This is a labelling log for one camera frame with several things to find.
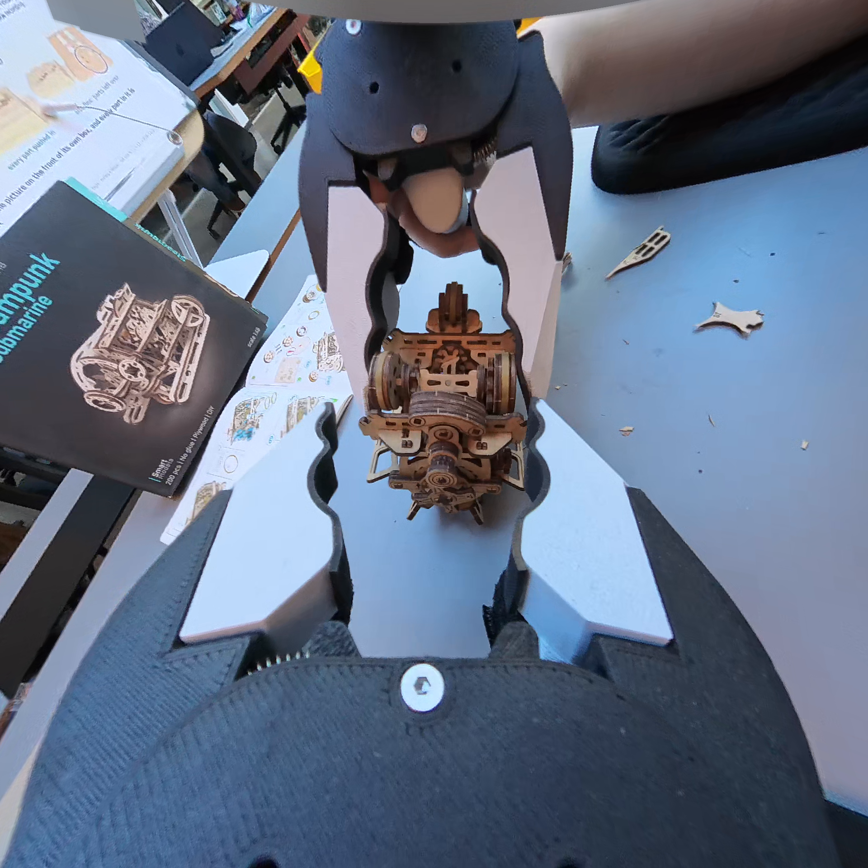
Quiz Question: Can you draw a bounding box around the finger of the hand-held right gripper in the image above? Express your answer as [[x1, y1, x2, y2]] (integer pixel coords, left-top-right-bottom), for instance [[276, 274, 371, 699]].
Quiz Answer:
[[321, 161, 415, 401], [473, 149, 566, 401]]

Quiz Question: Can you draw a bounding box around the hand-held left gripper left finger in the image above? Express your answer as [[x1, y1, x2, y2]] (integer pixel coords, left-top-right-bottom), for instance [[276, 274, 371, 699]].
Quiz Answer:
[[178, 400, 355, 655]]

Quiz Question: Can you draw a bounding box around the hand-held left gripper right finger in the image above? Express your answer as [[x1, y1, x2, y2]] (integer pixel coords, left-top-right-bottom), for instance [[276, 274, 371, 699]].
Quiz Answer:
[[510, 397, 675, 664]]

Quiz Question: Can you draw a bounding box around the wooden mechanical model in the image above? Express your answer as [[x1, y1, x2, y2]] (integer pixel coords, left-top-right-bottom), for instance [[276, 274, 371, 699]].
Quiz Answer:
[[359, 281, 528, 526]]

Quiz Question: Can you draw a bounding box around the person's right forearm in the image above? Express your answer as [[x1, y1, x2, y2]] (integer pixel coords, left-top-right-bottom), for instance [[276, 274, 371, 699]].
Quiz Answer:
[[522, 10, 868, 130]]

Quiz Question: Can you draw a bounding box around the black model kit box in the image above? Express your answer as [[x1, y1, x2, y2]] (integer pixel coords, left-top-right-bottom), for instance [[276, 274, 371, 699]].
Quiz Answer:
[[0, 179, 270, 499]]

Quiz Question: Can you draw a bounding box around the person's right hand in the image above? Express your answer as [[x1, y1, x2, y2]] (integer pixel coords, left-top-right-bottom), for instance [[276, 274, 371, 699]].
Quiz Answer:
[[388, 200, 481, 260]]

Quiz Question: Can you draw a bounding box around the pointed slotted wooden offcut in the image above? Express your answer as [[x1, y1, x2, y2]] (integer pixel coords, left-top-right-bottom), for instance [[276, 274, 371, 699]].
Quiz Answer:
[[605, 226, 672, 280]]

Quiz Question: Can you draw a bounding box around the white instruction booklet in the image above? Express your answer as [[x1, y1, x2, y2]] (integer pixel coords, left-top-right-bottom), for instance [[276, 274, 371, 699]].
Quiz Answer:
[[159, 274, 354, 547]]

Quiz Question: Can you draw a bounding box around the brown wooden table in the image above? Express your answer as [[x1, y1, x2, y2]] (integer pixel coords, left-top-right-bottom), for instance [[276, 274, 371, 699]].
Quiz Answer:
[[193, 7, 326, 96]]

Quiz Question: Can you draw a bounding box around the black office chair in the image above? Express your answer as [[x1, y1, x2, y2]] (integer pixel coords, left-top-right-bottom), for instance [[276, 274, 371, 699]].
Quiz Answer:
[[200, 112, 262, 231]]

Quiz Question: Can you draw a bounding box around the star-shaped wooden offcut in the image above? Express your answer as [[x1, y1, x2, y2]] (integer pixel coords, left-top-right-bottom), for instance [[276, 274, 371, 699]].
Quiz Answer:
[[695, 302, 766, 338]]

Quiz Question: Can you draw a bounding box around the black block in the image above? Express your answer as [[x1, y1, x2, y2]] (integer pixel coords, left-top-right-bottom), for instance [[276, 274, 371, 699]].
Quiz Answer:
[[0, 448, 140, 699]]

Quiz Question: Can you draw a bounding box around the black laptop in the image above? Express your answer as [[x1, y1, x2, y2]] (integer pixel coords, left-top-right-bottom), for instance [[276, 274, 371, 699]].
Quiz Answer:
[[144, 3, 235, 85]]

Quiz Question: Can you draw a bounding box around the black foam pad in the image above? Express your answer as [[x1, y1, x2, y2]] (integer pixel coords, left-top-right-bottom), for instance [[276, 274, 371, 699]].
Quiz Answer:
[[591, 47, 868, 198]]

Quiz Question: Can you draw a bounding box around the white instruction poster board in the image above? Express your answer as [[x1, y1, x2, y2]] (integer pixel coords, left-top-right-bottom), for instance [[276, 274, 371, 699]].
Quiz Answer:
[[0, 0, 204, 235]]

